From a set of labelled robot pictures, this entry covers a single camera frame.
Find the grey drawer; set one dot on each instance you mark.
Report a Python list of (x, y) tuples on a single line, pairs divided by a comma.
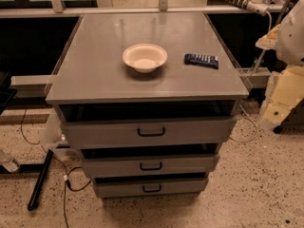
[(153, 165), (149, 187), (89, 135)]

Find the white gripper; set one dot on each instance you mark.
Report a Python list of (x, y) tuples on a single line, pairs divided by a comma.
[(291, 42)]

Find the grey middle drawer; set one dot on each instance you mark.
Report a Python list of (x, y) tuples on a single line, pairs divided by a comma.
[(153, 165)]

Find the grey bottom drawer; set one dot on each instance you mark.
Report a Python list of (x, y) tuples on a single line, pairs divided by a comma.
[(149, 187)]

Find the white power strip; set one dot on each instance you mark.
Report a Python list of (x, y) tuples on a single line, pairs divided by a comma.
[(256, 6)]

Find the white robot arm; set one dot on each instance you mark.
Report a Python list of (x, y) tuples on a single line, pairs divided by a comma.
[(287, 40)]

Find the grey top drawer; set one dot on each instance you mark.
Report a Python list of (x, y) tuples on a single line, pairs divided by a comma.
[(89, 135)]

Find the dark object at left edge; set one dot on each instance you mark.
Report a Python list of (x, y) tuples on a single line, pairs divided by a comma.
[(6, 92)]

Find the grey drawer cabinet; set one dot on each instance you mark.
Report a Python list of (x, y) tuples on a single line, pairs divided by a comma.
[(94, 84)]

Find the dark blue snack packet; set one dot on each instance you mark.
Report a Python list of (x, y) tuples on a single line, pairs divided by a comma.
[(201, 60)]

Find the black floor bar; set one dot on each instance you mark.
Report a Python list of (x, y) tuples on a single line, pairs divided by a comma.
[(33, 202)]

